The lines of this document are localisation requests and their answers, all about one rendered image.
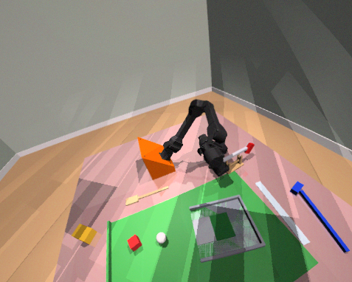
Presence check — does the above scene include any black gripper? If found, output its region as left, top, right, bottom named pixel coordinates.
left=197, top=148, right=230, bottom=176

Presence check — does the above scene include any white golf ball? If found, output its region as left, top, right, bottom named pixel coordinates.
left=156, top=233, right=167, bottom=244

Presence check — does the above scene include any white flat bar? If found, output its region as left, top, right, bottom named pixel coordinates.
left=255, top=182, right=309, bottom=245

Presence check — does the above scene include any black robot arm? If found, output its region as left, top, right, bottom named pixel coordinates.
left=159, top=100, right=228, bottom=168

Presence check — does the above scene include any green flat mat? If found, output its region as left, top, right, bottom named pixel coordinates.
left=111, top=171, right=318, bottom=282

